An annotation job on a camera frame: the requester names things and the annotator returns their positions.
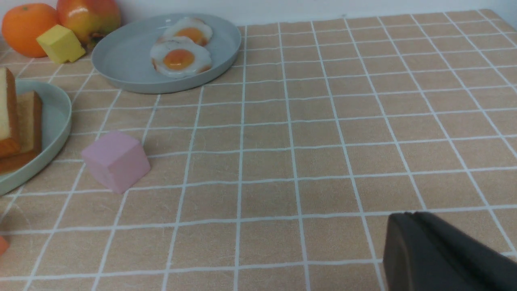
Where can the grey-blue plate with eggs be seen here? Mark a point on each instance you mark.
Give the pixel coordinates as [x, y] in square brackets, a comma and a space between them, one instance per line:
[123, 57]

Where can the back fried egg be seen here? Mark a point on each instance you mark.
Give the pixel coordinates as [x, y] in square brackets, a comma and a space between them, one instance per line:
[193, 28]

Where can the front right fried egg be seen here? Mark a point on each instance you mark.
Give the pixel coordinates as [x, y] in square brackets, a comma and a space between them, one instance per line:
[180, 57]

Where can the green round plate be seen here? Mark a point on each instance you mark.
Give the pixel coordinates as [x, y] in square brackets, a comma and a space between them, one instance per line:
[55, 128]

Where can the orange fruit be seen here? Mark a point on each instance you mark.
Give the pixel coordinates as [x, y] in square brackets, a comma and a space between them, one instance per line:
[22, 25]

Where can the orange-red cube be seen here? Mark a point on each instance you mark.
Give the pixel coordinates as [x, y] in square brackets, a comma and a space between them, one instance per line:
[4, 245]

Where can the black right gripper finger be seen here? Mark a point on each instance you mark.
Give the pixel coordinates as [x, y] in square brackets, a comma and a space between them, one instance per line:
[426, 253]

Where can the red yellow apple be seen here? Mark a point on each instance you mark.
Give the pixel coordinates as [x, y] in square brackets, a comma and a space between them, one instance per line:
[90, 20]

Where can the fried egg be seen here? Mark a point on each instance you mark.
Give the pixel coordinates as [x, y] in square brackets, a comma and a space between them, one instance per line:
[180, 57]
[193, 28]

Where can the toast slice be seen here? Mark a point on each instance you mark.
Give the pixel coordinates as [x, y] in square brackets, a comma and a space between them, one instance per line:
[9, 125]
[29, 123]

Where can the pink cube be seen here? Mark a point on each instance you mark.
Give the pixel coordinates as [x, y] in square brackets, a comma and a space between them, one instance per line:
[116, 160]

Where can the yellow cube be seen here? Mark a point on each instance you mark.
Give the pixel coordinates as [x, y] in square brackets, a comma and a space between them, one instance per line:
[61, 45]

